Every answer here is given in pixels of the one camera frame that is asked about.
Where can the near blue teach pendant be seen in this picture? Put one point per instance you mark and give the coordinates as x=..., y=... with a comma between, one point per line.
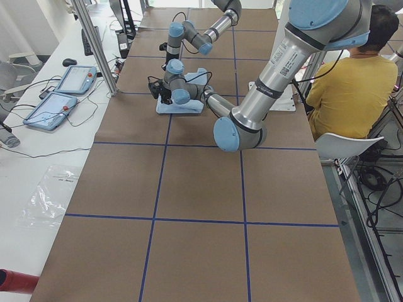
x=51, y=111

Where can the blue teach pendant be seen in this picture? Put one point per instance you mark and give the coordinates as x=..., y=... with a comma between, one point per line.
x=77, y=80
x=51, y=111

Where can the black computer mouse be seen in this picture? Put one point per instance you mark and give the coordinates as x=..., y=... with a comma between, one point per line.
x=68, y=62

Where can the far blue teach pendant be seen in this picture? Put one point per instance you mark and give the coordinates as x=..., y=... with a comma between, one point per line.
x=77, y=80

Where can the person in yellow shirt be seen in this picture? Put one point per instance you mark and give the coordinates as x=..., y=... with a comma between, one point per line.
x=349, y=96

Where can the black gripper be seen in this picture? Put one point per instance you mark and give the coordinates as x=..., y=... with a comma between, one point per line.
x=170, y=57
x=165, y=95

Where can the white chair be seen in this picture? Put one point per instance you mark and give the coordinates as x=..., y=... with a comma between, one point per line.
x=331, y=146

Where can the grey aluminium profile post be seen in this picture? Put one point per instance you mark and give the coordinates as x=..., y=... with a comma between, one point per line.
x=95, y=43

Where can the clear plastic bag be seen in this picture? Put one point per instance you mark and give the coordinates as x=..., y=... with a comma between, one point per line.
x=48, y=203

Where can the light blue button-up shirt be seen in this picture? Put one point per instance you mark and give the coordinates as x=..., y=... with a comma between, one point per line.
x=193, y=106

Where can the black keyboard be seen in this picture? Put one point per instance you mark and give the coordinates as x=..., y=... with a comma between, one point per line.
x=85, y=42

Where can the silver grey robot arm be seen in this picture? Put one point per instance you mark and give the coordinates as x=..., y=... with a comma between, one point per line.
x=203, y=42
x=312, y=26

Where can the red cylinder object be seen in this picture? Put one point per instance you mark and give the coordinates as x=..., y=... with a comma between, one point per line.
x=17, y=282

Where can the black power adapter box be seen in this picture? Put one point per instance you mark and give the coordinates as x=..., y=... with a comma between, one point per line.
x=123, y=45

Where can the brown paper table cover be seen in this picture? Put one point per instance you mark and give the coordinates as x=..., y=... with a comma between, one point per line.
x=161, y=214

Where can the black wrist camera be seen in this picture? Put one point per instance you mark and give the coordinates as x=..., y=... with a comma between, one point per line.
x=155, y=86
x=163, y=47

